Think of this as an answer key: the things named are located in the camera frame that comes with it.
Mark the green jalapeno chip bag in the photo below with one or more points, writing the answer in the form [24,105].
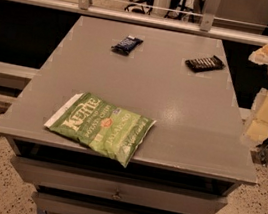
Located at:
[107,129]

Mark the dark blue snack bar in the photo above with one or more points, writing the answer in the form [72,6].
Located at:
[126,45]

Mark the grey drawer cabinet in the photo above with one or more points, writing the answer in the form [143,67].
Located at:
[188,162]

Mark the black rxbar chocolate bar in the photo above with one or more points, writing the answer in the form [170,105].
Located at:
[205,64]

